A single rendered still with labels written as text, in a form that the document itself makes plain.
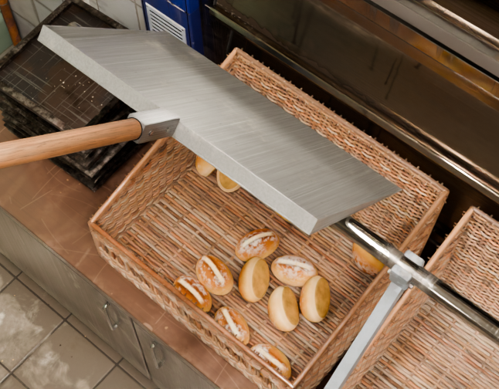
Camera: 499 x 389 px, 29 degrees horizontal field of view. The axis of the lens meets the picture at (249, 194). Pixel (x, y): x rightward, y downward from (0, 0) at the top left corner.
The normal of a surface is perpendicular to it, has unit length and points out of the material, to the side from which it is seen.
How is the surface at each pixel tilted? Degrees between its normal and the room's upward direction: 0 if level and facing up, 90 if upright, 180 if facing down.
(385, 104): 70
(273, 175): 41
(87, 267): 0
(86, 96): 0
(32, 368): 0
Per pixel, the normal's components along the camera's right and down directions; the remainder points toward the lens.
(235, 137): 0.41, -0.81
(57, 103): -0.02, -0.50
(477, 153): -0.62, 0.45
